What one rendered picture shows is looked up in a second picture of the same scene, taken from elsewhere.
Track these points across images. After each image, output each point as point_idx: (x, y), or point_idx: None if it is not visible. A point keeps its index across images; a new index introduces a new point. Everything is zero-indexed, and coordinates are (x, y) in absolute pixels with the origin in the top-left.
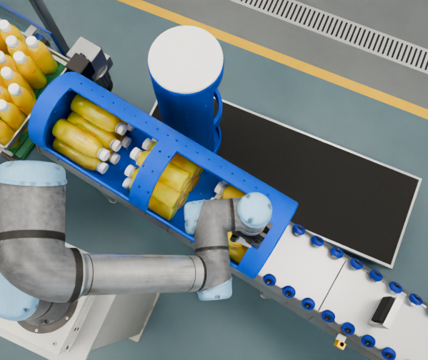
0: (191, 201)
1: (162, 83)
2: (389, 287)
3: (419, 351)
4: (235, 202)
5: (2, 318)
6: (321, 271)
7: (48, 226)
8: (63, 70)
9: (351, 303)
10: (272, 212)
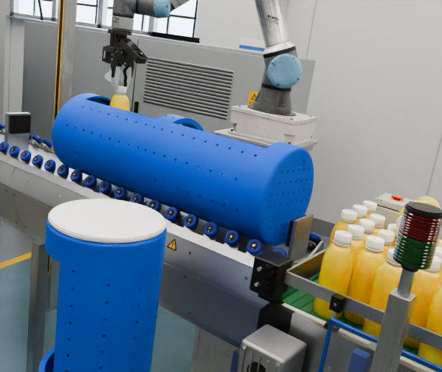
0: (164, 1)
1: (151, 209)
2: None
3: (1, 139)
4: None
5: (299, 114)
6: (44, 163)
7: None
8: (295, 266)
9: (32, 153)
10: (87, 97)
